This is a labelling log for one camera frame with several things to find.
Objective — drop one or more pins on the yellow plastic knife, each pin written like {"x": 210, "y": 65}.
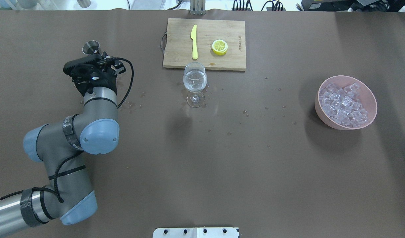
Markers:
{"x": 193, "y": 36}

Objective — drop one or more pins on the yellow lemon slice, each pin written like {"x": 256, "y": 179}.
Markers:
{"x": 219, "y": 47}

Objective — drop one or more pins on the bamboo cutting board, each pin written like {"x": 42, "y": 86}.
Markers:
{"x": 178, "y": 49}

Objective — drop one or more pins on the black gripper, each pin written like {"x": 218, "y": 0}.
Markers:
{"x": 107, "y": 80}

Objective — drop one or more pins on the clear ice cubes pile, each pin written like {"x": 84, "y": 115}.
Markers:
{"x": 343, "y": 106}

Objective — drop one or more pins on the pink plastic bowl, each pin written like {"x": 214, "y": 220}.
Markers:
{"x": 366, "y": 97}

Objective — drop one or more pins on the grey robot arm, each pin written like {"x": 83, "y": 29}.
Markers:
{"x": 69, "y": 196}

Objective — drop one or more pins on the steel double jigger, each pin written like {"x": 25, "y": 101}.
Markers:
{"x": 91, "y": 47}

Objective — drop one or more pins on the clear wine glass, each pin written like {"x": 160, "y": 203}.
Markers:
{"x": 195, "y": 81}

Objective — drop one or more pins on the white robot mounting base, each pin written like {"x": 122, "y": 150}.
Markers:
{"x": 197, "y": 232}

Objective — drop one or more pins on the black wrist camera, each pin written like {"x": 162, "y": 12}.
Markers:
{"x": 89, "y": 59}

